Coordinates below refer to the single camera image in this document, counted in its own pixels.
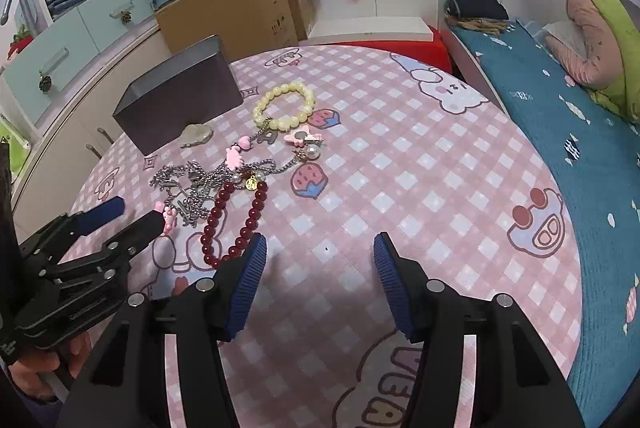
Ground silver chain necklace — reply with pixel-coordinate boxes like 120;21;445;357
150;159;241;229

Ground dark red bead bracelet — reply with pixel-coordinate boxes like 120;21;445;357
199;179;270;271

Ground pale green jade pendant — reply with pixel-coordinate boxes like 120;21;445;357
179;123;214;148

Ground cream pearl bead bracelet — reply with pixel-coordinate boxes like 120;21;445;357
252;82;317;132

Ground pink bow pearl charm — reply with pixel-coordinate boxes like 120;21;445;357
284;125;323;162

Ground person's left hand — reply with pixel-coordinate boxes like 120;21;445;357
9;333;92;401

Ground beige lower cabinet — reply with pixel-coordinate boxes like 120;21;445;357
12;24;170;240

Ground teal drawer cabinet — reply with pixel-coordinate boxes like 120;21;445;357
4;0;153;122

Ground dark metal tin box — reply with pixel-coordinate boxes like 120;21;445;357
113;36;243;155

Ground red strawberry plush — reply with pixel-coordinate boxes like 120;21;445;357
6;24;34;60

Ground teal patterned bed mattress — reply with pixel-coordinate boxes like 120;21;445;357
451;22;639;427

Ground pink checkered tablecloth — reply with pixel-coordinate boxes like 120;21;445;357
74;46;582;427

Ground large cardboard box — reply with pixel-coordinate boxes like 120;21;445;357
155;0;298;62

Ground small cardboard box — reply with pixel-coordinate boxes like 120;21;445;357
288;0;318;41

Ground pink and green pillow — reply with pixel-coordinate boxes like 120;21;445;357
544;0;639;125

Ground red and white bench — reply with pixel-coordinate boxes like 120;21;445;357
296;17;452;73

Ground folded dark clothes on bed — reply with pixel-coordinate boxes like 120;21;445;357
444;0;509;36

